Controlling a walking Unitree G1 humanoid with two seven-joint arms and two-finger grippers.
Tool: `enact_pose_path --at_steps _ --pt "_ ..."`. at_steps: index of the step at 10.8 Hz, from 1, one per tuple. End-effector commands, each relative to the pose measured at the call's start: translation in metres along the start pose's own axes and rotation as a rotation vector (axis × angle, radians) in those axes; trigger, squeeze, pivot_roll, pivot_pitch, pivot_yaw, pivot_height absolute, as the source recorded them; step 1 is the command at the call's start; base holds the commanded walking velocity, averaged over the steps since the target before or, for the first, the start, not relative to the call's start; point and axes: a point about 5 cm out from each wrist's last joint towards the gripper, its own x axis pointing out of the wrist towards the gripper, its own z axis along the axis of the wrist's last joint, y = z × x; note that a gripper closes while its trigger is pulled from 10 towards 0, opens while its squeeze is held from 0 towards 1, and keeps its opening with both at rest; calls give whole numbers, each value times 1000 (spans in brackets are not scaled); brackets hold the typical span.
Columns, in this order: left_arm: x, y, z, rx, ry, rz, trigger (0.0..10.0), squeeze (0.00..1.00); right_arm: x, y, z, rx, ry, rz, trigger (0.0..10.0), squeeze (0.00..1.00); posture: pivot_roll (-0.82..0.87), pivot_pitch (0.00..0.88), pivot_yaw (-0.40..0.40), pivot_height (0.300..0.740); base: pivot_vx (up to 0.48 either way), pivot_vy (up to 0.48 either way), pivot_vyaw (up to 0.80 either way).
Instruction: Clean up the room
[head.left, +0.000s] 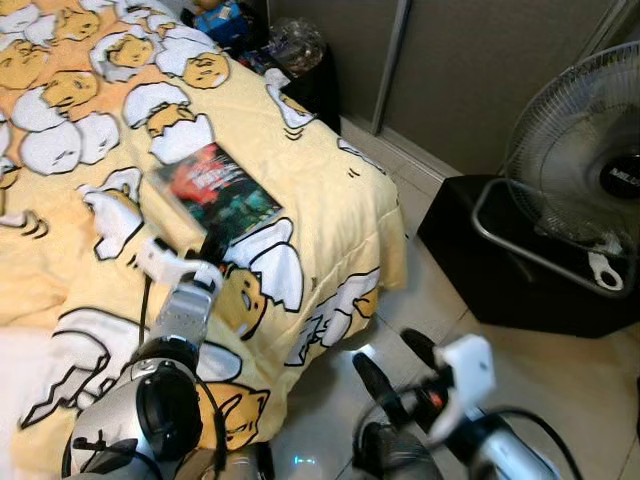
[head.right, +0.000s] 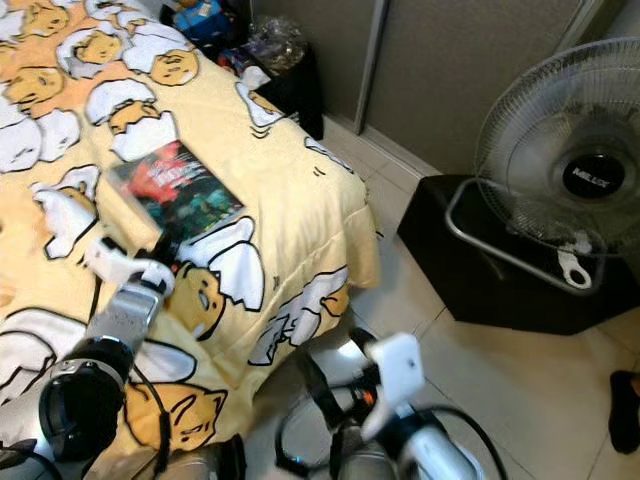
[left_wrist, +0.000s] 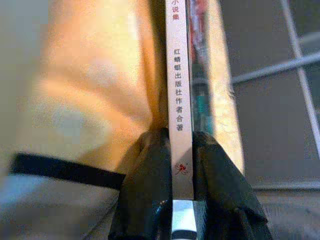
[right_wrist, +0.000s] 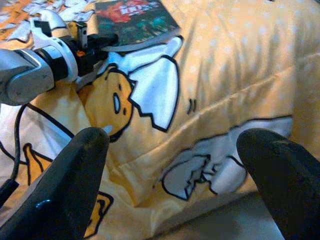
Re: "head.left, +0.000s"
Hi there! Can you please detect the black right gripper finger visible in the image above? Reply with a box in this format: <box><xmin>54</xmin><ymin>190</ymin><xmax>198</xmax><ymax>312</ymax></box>
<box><xmin>400</xmin><ymin>328</ymin><xmax>441</xmax><ymax>371</ymax></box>
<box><xmin>352</xmin><ymin>352</ymin><xmax>401</xmax><ymax>426</ymax></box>

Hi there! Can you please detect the dark book with red print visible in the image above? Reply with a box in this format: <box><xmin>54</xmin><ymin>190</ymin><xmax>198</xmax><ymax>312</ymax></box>
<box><xmin>155</xmin><ymin>143</ymin><xmax>284</xmax><ymax>246</ymax></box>

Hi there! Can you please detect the black box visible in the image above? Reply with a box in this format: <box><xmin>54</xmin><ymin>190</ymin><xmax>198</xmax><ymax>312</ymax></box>
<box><xmin>417</xmin><ymin>175</ymin><xmax>640</xmax><ymax>339</ymax></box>

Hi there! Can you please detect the yellow orange cartoon egg blanket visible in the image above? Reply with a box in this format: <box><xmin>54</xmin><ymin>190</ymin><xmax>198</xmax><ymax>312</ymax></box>
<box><xmin>0</xmin><ymin>0</ymin><xmax>409</xmax><ymax>476</ymax></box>

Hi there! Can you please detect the grey left robot leg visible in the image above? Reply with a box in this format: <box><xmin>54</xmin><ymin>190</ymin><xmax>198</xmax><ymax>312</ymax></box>
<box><xmin>180</xmin><ymin>445</ymin><xmax>273</xmax><ymax>480</ymax></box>

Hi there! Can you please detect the white quilted mattress pad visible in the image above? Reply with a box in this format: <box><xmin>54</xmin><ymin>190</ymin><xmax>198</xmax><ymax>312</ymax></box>
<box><xmin>0</xmin><ymin>325</ymin><xmax>46</xmax><ymax>471</ymax></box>

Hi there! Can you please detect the grey standing fan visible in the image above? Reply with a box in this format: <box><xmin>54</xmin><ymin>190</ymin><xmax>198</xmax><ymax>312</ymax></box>
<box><xmin>470</xmin><ymin>42</ymin><xmax>640</xmax><ymax>293</ymax></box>

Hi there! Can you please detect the dark wardrobe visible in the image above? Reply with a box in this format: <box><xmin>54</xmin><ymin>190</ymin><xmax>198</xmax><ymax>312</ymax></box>
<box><xmin>265</xmin><ymin>0</ymin><xmax>640</xmax><ymax>176</ymax></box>

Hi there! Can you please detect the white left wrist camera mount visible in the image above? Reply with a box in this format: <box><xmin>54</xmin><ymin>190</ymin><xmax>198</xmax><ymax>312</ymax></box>
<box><xmin>135</xmin><ymin>237</ymin><xmax>223</xmax><ymax>291</ymax></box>

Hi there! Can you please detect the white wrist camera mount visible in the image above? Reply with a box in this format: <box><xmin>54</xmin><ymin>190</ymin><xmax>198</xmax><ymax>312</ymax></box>
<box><xmin>430</xmin><ymin>335</ymin><xmax>498</xmax><ymax>441</ymax></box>
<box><xmin>135</xmin><ymin>237</ymin><xmax>223</xmax><ymax>291</ymax></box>

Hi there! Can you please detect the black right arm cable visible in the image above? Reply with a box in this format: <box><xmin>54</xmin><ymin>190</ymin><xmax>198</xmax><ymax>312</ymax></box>
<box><xmin>355</xmin><ymin>398</ymin><xmax>586</xmax><ymax>480</ymax></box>

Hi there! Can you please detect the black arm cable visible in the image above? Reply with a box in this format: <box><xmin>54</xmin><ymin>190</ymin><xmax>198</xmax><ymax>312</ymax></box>
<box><xmin>355</xmin><ymin>398</ymin><xmax>586</xmax><ymax>480</ymax></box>
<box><xmin>140</xmin><ymin>275</ymin><xmax>231</xmax><ymax>480</ymax></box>

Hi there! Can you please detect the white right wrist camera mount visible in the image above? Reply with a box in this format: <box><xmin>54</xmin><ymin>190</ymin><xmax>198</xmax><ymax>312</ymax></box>
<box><xmin>430</xmin><ymin>335</ymin><xmax>498</xmax><ymax>441</ymax></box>

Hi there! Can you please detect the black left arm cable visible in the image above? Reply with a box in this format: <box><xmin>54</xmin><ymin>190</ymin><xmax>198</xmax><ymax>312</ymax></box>
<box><xmin>140</xmin><ymin>275</ymin><xmax>231</xmax><ymax>480</ymax></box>

